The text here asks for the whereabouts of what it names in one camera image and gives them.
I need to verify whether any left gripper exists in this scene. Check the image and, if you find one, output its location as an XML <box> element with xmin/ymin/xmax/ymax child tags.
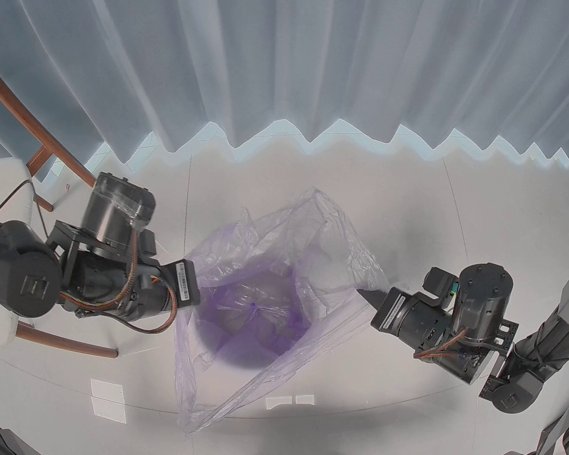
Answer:
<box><xmin>135</xmin><ymin>259</ymin><xmax>201</xmax><ymax>315</ymax></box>

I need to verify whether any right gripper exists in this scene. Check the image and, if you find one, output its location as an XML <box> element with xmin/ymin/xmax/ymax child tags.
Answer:
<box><xmin>370</xmin><ymin>287</ymin><xmax>455</xmax><ymax>350</ymax></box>

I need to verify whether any purple plastic bag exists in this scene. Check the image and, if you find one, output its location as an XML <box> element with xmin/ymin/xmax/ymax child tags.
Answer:
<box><xmin>174</xmin><ymin>188</ymin><xmax>394</xmax><ymax>435</ymax></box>

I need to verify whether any white trash bin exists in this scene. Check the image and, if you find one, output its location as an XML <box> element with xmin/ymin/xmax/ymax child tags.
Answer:
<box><xmin>194</xmin><ymin>273</ymin><xmax>316</xmax><ymax>373</ymax></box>

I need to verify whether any wooden chair white cushion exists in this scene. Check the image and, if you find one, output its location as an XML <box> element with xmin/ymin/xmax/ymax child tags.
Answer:
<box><xmin>0</xmin><ymin>50</ymin><xmax>120</xmax><ymax>360</ymax></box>

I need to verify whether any pale blue curtain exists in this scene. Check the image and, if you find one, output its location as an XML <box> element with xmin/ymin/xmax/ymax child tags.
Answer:
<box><xmin>0</xmin><ymin>0</ymin><xmax>569</xmax><ymax>181</ymax></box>

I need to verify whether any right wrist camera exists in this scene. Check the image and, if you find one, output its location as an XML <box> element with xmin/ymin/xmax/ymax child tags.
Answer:
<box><xmin>423</xmin><ymin>267</ymin><xmax>460</xmax><ymax>302</ymax></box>

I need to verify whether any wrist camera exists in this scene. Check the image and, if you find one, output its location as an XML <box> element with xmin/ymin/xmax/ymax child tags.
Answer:
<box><xmin>140</xmin><ymin>229</ymin><xmax>159</xmax><ymax>259</ymax></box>
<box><xmin>423</xmin><ymin>267</ymin><xmax>460</xmax><ymax>302</ymax></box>

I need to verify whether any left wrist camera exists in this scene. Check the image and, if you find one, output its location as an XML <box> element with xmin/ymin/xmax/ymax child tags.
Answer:
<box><xmin>140</xmin><ymin>229</ymin><xmax>159</xmax><ymax>259</ymax></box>

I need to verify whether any black cable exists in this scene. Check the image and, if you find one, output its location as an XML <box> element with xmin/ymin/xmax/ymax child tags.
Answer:
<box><xmin>0</xmin><ymin>178</ymin><xmax>49</xmax><ymax>236</ymax></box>

